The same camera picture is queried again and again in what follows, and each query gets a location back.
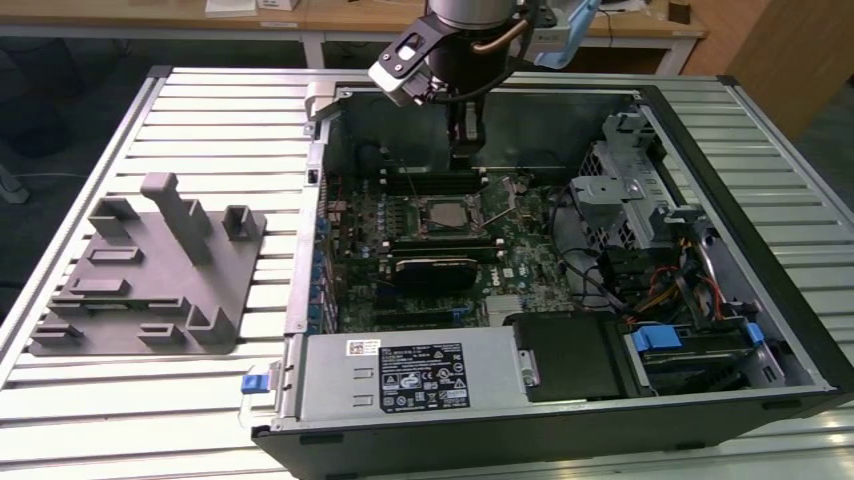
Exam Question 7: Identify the grey furniture foot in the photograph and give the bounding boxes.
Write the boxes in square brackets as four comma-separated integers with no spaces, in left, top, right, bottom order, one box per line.
[0,162,32,204]

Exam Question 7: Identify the orange and yellow wires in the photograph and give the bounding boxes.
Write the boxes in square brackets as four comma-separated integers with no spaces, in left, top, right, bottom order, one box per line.
[626,287,677,315]

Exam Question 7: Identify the silver power supply with label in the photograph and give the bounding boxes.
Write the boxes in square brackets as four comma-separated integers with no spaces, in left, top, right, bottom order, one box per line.
[292,332,539,422]

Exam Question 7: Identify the black cable with brass end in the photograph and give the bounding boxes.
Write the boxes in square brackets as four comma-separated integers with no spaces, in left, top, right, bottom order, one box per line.
[469,17,533,55]

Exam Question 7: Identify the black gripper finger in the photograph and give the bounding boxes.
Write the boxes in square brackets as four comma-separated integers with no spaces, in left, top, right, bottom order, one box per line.
[446,98,487,172]

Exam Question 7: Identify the black internal cable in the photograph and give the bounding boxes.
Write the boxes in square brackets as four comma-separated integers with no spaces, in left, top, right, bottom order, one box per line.
[558,247,626,314]

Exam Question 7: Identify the red wire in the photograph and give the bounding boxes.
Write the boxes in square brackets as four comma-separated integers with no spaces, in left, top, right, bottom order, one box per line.
[650,267,729,321]

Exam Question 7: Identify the black expansion slot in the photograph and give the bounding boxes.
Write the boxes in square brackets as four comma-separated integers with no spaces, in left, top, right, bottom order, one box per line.
[370,309,470,329]

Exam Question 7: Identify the black open PC case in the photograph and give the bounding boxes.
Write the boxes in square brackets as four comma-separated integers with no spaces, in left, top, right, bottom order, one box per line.
[250,74,854,480]

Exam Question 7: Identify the grey metal drive cage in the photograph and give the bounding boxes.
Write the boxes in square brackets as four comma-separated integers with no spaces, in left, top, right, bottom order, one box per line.
[566,112,682,251]

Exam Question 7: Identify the white paper sheet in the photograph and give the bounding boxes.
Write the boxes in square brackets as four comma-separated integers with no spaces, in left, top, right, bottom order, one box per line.
[203,0,259,15]

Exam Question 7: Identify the CPU socket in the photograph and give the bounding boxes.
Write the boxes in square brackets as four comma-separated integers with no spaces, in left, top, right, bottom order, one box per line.
[414,193,485,239]

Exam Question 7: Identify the blue case latch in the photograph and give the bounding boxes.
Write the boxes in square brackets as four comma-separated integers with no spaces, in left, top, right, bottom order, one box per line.
[239,362,286,399]

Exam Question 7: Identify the black RAM slot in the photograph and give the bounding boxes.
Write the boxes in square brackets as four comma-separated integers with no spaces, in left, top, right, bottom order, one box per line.
[384,178,487,197]
[383,167,486,184]

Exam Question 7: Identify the wooden desk with white frame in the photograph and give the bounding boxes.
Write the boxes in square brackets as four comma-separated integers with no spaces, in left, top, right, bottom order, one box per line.
[0,0,710,77]

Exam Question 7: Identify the wooden cabinet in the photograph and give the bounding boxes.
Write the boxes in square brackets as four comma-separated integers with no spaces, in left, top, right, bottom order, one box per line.
[679,0,854,144]

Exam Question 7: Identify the silver finned heat sink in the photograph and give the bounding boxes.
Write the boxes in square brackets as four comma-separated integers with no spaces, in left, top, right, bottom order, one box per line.
[485,294,527,327]

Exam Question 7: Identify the black graphics card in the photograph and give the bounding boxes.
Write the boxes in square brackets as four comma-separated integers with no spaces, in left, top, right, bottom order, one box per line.
[390,255,481,292]

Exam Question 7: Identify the green motherboard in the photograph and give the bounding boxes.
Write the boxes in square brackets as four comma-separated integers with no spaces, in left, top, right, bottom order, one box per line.
[323,169,582,335]

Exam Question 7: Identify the grey plastic parts rack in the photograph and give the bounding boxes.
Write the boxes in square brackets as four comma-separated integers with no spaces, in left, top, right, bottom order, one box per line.
[27,172,270,357]

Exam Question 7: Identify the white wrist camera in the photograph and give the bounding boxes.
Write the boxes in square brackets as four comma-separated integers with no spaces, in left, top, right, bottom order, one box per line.
[367,17,446,107]
[523,19,577,47]

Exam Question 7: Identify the hard disk in blue carrier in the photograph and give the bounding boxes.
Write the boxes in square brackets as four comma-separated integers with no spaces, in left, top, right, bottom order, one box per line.
[626,322,769,396]

